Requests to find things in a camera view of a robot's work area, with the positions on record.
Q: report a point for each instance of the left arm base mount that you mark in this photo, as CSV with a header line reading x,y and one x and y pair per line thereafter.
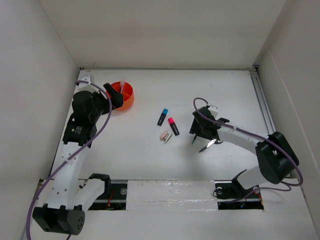
x,y
115,200

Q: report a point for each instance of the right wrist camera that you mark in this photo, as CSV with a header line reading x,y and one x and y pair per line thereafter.
x,y
214,110

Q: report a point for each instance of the pink cap black highlighter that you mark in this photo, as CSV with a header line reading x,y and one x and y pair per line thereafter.
x,y
173,126

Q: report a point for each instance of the aluminium rail right edge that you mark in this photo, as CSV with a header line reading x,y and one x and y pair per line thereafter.
x,y
266,114

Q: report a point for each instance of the orange round organizer container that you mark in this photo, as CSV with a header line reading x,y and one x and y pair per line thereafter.
x,y
128,93

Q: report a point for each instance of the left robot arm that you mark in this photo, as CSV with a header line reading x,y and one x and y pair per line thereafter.
x,y
60,205

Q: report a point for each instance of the black handled scissors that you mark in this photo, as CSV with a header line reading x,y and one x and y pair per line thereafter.
x,y
212,142

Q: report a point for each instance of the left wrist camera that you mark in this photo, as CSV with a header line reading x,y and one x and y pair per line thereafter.
x,y
85,80

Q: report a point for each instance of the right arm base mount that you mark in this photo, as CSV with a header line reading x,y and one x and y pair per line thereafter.
x,y
230,195

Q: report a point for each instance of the pink thin pen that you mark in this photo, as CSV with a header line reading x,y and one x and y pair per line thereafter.
x,y
122,85

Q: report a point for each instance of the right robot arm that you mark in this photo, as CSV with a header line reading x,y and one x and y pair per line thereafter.
x,y
275,157

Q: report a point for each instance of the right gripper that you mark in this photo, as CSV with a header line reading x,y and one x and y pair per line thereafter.
x,y
195,128

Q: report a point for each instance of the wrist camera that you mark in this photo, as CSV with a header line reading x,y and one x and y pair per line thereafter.
x,y
214,110
85,80

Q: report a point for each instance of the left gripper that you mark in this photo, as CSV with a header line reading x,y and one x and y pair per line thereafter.
x,y
116,97

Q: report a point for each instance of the blue cap black highlighter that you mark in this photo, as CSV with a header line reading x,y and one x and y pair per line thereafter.
x,y
162,117

